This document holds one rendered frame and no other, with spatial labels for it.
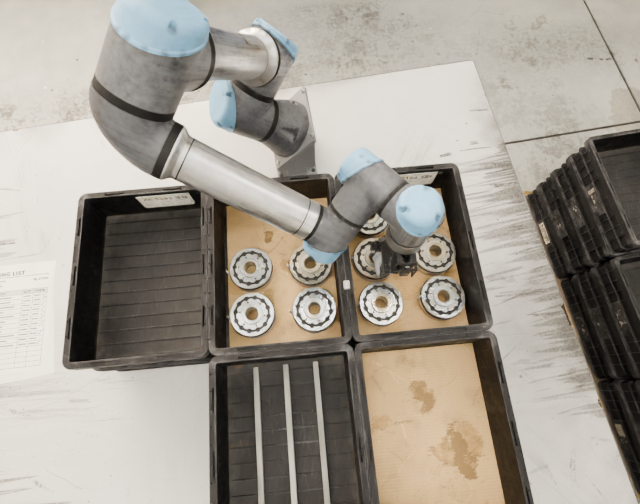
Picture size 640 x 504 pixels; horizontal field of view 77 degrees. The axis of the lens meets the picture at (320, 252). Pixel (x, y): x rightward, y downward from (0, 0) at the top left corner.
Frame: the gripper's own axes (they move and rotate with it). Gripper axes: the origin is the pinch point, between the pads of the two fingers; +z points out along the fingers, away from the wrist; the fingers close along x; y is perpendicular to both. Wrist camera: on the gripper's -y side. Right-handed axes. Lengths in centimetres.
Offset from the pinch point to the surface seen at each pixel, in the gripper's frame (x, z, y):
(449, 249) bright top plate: 14.9, -0.9, -1.4
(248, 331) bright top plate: -33.0, -0.9, 17.2
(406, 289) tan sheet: 4.3, 2.0, 7.6
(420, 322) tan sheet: 6.9, 2.0, 15.5
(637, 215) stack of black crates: 94, 36, -24
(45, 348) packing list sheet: -89, 15, 19
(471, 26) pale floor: 72, 85, -162
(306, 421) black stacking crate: -20.1, 2.1, 36.6
